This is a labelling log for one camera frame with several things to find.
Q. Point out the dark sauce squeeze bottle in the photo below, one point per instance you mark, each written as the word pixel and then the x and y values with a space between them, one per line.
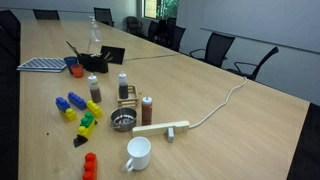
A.
pixel 123 86

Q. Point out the wooden slat basket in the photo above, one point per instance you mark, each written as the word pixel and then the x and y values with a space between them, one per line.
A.
pixel 132 100

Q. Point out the brown sauce squeeze bottle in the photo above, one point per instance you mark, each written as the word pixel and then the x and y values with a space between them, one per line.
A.
pixel 94 88

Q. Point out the clear spray bottle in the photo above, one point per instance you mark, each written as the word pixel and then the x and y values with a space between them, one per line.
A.
pixel 95 40

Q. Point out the cream power strip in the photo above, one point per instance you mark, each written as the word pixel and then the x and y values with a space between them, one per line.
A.
pixel 160 129

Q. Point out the small steel pot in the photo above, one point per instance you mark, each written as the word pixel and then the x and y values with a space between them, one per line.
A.
pixel 123 119

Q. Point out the black office chair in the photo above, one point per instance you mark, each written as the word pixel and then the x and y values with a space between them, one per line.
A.
pixel 104 15
pixel 254 73
pixel 46 14
pixel 216 49
pixel 173 38

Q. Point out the white ceramic mug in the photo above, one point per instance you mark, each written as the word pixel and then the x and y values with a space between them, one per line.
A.
pixel 139 150

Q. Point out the black utensil holder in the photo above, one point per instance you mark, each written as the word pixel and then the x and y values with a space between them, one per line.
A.
pixel 93 64

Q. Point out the green yellow toy block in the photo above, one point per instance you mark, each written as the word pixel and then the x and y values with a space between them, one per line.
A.
pixel 87 125

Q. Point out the long blue toy block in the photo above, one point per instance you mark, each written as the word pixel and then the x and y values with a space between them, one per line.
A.
pixel 77 101

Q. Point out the orange plastic cup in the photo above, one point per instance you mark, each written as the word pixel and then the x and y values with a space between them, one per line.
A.
pixel 77 70

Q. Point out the blue plastic cup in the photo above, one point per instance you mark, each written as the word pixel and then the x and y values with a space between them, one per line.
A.
pixel 69 61

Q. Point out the blue yellow toy block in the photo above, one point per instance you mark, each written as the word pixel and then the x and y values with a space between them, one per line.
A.
pixel 65 109

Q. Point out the red toy block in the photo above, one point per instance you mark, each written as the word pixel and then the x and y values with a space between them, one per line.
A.
pixel 90 167

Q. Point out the grey keyboard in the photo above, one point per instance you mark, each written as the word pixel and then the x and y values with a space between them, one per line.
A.
pixel 38 64

